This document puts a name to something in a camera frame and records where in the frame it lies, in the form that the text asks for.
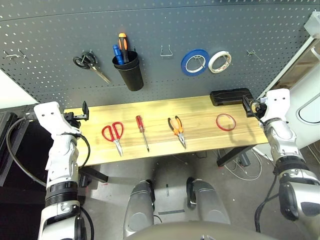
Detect thin red tape roll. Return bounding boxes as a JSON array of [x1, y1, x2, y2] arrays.
[[215, 113, 237, 132]]

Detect black plastic cup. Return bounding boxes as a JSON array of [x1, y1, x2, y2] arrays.
[[111, 50, 145, 92]]

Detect white floor cable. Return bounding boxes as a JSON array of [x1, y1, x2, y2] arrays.
[[224, 147, 263, 181]]

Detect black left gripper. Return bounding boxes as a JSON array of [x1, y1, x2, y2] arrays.
[[62, 100, 91, 129]]

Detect black power adapter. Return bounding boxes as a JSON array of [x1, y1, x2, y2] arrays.
[[238, 153, 251, 167]]

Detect olive grey robot torso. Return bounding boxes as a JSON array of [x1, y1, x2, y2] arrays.
[[124, 219, 271, 240]]

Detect grey perforated pegboard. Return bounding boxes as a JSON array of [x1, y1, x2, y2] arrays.
[[0, 0, 316, 109]]

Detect red handled scissors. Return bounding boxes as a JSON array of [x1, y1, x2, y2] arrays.
[[101, 121, 125, 158]]

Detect silver robot leg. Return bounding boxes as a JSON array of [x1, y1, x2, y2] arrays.
[[186, 176, 231, 225], [123, 179, 156, 238]]

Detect long dark floor tape strip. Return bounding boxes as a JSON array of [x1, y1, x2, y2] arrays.
[[158, 209, 186, 215]]

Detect black handled scissors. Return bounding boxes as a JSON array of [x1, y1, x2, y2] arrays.
[[72, 49, 112, 85]]

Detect black plastic tool case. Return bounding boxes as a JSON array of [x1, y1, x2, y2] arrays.
[[209, 87, 255, 107]]

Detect white rounded appliance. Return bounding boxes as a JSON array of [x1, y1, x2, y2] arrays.
[[251, 82, 320, 166]]

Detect red handled screwdriver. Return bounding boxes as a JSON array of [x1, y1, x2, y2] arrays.
[[135, 115, 151, 153]]

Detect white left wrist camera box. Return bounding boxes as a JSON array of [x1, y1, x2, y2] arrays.
[[33, 101, 82, 137]]

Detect orange black screwdriver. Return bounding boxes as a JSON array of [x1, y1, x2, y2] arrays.
[[117, 32, 130, 64]]

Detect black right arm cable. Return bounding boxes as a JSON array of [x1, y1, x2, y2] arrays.
[[254, 174, 281, 233]]

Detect white tape roll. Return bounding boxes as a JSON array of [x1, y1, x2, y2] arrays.
[[208, 50, 232, 74]]

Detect blue tape roll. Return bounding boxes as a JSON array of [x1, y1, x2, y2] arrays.
[[180, 48, 210, 77]]

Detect wire pliers holder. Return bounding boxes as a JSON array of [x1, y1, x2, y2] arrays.
[[159, 44, 174, 57]]

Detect orange black needle-nose pliers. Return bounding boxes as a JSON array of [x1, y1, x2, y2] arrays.
[[167, 115, 188, 150]]

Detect black table frame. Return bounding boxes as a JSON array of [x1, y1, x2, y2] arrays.
[[79, 144, 256, 187]]

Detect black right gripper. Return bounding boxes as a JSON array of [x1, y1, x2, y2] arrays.
[[241, 94, 268, 120]]

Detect silver robot right leg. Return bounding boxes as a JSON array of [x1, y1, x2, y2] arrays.
[[186, 176, 231, 225]]

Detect silver robot left leg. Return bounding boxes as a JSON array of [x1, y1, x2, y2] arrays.
[[123, 179, 156, 238]]

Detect blue handled screwdriver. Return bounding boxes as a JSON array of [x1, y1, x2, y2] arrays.
[[112, 44, 124, 65]]

